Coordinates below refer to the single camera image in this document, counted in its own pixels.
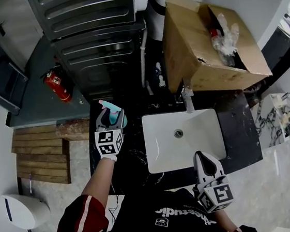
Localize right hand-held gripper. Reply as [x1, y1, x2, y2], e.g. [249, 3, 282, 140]
[189, 147, 236, 216]

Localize thin white brush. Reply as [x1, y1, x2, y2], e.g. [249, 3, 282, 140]
[27, 173, 35, 195]

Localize dark grey ribbed washing machine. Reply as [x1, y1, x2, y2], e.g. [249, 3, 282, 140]
[48, 19, 157, 108]

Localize white toilet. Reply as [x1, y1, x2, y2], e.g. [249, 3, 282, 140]
[0, 190, 53, 232]

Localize white water heater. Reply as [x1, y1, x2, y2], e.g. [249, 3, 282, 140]
[144, 0, 212, 43]

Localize teal spray bottle pink trigger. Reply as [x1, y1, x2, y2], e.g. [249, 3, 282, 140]
[98, 97, 129, 131]

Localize red fire extinguisher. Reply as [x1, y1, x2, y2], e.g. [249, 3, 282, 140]
[39, 64, 74, 106]

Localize person's right forearm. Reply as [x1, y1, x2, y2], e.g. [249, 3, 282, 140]
[212, 206, 240, 232]

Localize small red item in box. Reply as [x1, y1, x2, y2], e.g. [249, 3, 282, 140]
[208, 27, 220, 39]

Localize person's left forearm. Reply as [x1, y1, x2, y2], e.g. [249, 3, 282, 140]
[77, 154, 123, 208]

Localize dark grey ribbed dryer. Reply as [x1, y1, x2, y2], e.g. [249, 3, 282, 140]
[27, 0, 141, 43]

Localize black shirt with red sleeves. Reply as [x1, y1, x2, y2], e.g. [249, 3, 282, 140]
[40, 175, 260, 232]

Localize grey door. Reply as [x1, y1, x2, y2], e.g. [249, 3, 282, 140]
[0, 0, 50, 74]

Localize marble pattern shelf unit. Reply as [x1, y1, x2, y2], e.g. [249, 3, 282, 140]
[248, 91, 290, 151]

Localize white rectangular sink basin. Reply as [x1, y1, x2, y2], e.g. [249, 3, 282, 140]
[141, 106, 228, 175]

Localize clear crumpled plastic wrap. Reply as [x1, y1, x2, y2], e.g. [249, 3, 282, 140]
[207, 10, 243, 59]

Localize chrome faucet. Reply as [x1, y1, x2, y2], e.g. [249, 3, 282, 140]
[179, 78, 196, 115]

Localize white drain hose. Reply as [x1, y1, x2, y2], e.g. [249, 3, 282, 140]
[134, 21, 157, 97]

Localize wooden slat floor mat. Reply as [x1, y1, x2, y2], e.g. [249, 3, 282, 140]
[8, 122, 74, 191]

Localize large cardboard box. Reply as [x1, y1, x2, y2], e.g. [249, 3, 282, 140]
[157, 0, 275, 99]

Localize black door handle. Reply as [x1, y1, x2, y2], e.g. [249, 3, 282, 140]
[0, 19, 8, 37]

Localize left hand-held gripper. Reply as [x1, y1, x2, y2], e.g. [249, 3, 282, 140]
[91, 106, 131, 160]

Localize dark grey waste bin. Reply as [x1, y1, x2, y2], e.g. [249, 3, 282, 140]
[0, 56, 33, 117]

